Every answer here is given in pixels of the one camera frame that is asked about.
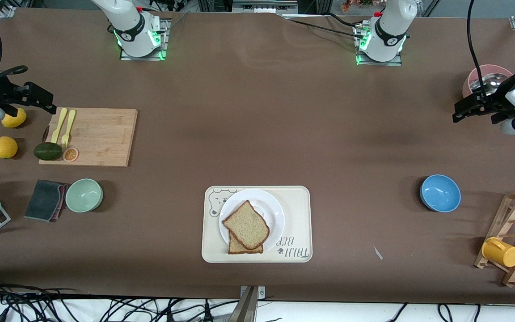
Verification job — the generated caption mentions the white round plate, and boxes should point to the white round plate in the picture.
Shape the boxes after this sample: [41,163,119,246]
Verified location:
[219,189,285,251]

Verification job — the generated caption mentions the large pale bread slice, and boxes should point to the large pale bread slice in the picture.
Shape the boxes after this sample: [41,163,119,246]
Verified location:
[222,200,270,250]

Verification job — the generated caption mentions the bread slice with dark crust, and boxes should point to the bread slice with dark crust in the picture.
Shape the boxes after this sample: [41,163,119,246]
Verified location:
[228,230,264,255]

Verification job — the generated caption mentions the yellow lemon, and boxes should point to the yellow lemon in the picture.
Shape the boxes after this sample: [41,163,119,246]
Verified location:
[1,108,27,129]

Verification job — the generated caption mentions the yellow plastic knife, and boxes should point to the yellow plastic knife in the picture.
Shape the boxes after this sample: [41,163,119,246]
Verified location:
[51,108,68,144]

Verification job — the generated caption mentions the metal scoop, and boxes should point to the metal scoop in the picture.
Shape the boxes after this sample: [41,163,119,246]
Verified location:
[470,73,508,94]

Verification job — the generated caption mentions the lower lemon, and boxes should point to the lower lemon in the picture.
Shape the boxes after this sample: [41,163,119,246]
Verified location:
[0,136,18,160]

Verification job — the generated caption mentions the yellow plastic fork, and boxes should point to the yellow plastic fork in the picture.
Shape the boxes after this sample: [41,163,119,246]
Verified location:
[61,110,76,148]

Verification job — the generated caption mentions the pink bowl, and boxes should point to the pink bowl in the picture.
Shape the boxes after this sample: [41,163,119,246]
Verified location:
[462,64,515,100]

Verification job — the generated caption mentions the green avocado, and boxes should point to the green avocado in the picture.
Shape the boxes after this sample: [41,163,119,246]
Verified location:
[34,142,63,161]

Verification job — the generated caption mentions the wooden cutting board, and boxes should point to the wooden cutting board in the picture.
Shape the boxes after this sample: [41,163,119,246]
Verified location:
[38,107,138,168]

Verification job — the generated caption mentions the blue bowl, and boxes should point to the blue bowl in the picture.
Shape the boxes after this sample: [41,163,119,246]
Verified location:
[420,174,461,213]

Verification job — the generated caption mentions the wooden mug rack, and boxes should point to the wooden mug rack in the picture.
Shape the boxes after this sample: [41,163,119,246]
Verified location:
[474,189,515,288]

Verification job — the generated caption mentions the grey folded cloth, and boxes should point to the grey folded cloth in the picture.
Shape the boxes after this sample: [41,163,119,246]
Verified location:
[24,180,68,222]

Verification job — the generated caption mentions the pale green bowl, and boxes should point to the pale green bowl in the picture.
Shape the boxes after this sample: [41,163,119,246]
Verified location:
[65,178,104,213]

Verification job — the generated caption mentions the yellow mug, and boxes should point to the yellow mug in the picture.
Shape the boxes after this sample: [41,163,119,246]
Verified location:
[481,237,515,268]

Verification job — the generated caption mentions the cream bear tray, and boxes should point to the cream bear tray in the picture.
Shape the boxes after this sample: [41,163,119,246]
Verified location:
[201,186,313,263]

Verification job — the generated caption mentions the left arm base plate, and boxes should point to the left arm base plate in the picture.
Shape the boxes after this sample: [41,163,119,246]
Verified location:
[355,22,402,67]

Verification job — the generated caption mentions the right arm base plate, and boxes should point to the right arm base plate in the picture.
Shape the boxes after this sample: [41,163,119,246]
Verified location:
[120,18,171,61]

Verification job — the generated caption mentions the black base cable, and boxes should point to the black base cable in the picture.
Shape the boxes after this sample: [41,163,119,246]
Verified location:
[280,13,365,40]

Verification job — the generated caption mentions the black floor cable bundle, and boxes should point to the black floor cable bundle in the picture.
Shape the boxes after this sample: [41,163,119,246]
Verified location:
[0,275,240,322]

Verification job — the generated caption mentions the metal table bracket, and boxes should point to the metal table bracket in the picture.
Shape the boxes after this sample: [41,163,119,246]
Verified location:
[239,285,266,322]

